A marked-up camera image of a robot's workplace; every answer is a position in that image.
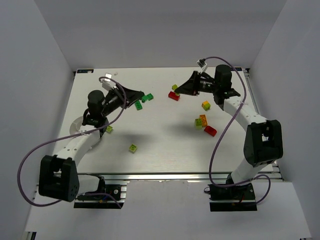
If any dark green long lego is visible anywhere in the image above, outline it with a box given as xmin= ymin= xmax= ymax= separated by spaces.
xmin=134 ymin=100 xmax=143 ymax=111

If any dark green square lego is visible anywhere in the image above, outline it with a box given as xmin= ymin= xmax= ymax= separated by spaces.
xmin=141 ymin=93 xmax=154 ymax=103

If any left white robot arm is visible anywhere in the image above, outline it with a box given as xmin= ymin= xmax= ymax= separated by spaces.
xmin=38 ymin=84 xmax=144 ymax=202

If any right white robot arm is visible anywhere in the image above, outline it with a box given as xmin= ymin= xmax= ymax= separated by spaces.
xmin=174 ymin=64 xmax=283 ymax=188

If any red rectangular lego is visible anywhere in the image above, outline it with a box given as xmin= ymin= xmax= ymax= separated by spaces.
xmin=168 ymin=91 xmax=180 ymax=101

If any white round divided container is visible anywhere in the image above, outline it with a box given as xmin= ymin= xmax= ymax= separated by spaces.
xmin=69 ymin=116 xmax=83 ymax=135

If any orange long lego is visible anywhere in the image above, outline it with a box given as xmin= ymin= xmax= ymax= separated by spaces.
xmin=199 ymin=114 xmax=208 ymax=128

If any left blue table label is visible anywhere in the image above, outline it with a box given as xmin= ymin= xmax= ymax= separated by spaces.
xmin=76 ymin=69 xmax=94 ymax=74

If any red sloped lego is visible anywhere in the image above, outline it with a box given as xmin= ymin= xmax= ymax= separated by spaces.
xmin=204 ymin=125 xmax=217 ymax=137

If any lime lego table centre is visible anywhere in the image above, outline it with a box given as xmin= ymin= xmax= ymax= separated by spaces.
xmin=129 ymin=144 xmax=138 ymax=154

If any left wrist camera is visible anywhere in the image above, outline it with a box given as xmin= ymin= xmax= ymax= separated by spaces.
xmin=98 ymin=73 xmax=116 ymax=91

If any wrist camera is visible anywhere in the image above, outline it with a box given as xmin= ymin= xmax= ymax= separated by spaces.
xmin=196 ymin=58 xmax=208 ymax=73
xmin=98 ymin=73 xmax=116 ymax=91

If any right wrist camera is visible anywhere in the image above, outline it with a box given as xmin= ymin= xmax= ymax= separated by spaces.
xmin=196 ymin=58 xmax=208 ymax=73

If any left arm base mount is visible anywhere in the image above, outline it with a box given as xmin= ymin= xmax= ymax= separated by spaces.
xmin=73 ymin=174 xmax=127 ymax=209

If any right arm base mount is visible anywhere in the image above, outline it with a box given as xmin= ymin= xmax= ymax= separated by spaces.
xmin=204 ymin=183 xmax=257 ymax=212

